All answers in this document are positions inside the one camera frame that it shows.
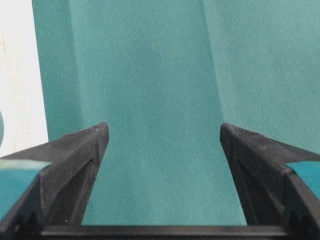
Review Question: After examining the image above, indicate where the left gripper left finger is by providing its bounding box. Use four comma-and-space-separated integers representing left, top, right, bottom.
0, 122, 109, 240

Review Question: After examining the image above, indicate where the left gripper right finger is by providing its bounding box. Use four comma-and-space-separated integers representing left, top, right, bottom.
219, 122, 320, 240

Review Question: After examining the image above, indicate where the white plastic tray case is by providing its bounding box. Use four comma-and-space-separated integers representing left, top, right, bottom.
0, 0, 49, 156

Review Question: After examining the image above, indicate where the green table cloth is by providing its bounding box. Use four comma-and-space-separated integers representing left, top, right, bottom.
32, 0, 320, 226

